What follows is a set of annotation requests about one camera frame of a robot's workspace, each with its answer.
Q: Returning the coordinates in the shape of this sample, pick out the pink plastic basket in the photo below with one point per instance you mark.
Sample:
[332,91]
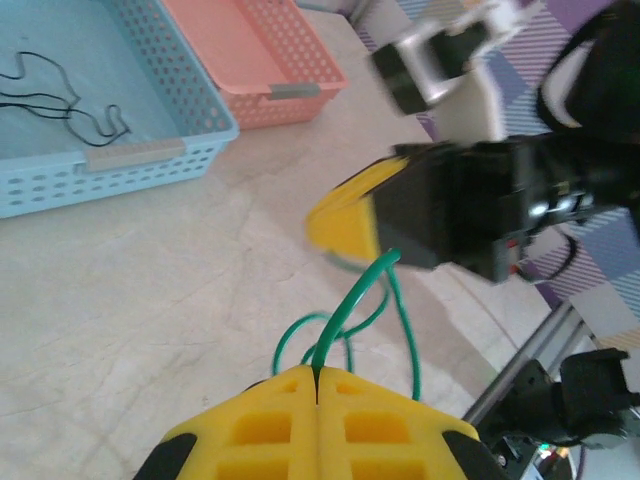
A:
[260,45]

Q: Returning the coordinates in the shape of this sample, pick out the aluminium mounting rail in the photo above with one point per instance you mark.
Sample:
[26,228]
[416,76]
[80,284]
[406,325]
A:
[525,357]

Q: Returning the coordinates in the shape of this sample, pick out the aluminium frame post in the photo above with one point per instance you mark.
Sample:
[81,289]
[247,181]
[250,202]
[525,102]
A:
[357,10]

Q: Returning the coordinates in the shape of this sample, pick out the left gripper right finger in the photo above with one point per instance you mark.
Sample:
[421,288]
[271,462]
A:
[380,440]

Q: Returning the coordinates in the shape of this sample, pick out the blue plastic basket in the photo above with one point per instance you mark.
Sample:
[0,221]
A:
[125,75]

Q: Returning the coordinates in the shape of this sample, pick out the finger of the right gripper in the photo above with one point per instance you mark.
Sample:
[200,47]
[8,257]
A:
[347,227]
[370,180]

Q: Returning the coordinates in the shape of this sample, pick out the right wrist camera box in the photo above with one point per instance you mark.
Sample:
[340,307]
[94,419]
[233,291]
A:
[465,100]

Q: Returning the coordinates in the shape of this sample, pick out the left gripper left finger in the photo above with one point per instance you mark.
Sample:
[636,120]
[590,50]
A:
[260,430]

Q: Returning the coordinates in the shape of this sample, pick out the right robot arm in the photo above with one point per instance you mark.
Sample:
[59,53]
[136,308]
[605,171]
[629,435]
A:
[600,60]

